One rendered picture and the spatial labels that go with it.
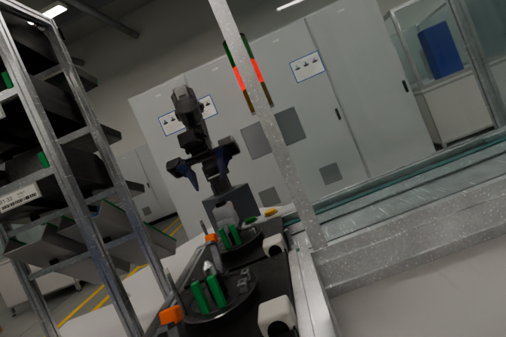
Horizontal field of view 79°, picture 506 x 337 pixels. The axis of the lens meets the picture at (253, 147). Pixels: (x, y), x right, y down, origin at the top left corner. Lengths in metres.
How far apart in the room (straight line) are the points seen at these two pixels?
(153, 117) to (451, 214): 3.71
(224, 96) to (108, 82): 6.28
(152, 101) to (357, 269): 3.67
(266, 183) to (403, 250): 3.20
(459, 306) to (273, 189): 3.32
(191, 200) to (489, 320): 3.70
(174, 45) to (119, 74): 1.79
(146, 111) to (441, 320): 3.86
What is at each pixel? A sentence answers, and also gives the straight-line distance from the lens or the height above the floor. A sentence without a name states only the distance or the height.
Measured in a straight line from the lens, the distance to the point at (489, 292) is 0.62.
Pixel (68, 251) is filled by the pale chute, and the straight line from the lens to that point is 0.91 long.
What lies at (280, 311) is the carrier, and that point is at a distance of 0.46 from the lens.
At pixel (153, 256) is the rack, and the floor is 1.04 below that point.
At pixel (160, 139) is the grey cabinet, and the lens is 4.06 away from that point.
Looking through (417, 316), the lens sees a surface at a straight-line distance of 0.60.
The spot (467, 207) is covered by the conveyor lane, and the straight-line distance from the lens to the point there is 0.72.
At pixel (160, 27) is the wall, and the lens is 9.30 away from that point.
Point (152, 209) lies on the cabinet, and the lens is 8.89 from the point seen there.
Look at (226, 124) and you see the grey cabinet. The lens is 3.80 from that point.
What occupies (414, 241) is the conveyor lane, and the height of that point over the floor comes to 0.91.
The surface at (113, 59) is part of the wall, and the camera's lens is 9.74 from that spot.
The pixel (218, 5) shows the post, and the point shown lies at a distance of 0.65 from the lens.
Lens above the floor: 1.22
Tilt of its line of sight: 2 degrees down
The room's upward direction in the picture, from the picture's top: 23 degrees counter-clockwise
